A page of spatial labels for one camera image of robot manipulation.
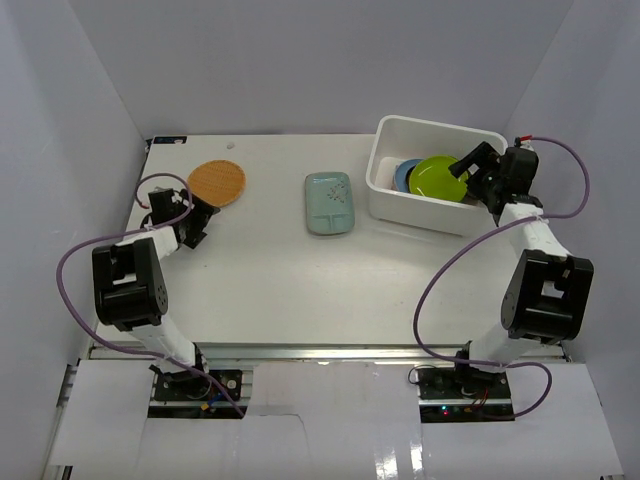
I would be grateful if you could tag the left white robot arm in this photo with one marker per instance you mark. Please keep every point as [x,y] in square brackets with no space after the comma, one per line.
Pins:
[130,292]

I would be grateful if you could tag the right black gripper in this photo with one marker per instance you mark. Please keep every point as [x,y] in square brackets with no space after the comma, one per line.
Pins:
[486,158]

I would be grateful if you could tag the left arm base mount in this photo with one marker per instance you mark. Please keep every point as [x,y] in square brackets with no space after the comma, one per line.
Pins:
[188,397]

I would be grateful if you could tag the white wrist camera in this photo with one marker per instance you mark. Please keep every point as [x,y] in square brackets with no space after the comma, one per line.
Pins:
[164,196]
[524,142]

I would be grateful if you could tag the orange woven round plate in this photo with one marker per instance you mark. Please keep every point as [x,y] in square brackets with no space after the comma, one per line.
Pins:
[217,182]

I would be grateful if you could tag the blue round plate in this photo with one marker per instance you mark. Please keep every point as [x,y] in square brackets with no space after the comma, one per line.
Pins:
[402,174]

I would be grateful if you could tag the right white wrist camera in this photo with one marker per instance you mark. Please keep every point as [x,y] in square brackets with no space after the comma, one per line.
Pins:
[524,142]

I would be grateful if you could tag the green round plate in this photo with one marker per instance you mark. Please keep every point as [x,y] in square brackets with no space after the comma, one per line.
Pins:
[432,178]

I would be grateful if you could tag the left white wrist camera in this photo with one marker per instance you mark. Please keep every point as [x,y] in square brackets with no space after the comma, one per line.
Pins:
[164,196]

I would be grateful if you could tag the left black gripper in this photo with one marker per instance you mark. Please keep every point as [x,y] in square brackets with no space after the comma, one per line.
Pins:
[197,220]

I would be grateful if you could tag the white plastic bin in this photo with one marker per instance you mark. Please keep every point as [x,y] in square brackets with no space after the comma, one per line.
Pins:
[399,139]

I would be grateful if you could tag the dark label sticker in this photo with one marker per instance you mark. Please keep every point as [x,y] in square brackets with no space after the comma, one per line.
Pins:
[170,140]

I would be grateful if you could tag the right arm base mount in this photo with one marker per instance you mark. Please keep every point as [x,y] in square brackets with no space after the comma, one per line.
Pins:
[447,395]

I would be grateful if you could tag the aluminium frame rail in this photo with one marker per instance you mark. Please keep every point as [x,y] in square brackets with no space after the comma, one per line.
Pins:
[297,412]

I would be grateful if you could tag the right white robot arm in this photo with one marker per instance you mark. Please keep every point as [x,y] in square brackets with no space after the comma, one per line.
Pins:
[547,295]

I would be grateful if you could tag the teal rectangular ceramic plate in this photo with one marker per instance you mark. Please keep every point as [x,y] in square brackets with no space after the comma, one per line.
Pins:
[329,203]

